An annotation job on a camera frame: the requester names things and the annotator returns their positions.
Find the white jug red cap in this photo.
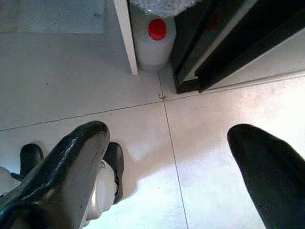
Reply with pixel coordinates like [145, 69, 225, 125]
[130, 9, 177, 70]

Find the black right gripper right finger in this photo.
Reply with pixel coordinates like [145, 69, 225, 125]
[226, 123, 305, 229]

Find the robot left leg black foot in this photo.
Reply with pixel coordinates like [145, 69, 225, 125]
[0, 143, 45, 198]

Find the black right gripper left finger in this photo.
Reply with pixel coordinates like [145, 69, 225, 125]
[0, 120, 111, 229]

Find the black glass fridge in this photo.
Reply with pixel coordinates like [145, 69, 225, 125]
[169, 0, 305, 94]

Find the silver bubble foil sheet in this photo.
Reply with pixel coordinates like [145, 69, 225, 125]
[130, 0, 184, 19]

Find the white cabinet side panel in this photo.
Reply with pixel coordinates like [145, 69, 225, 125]
[113, 0, 139, 76]

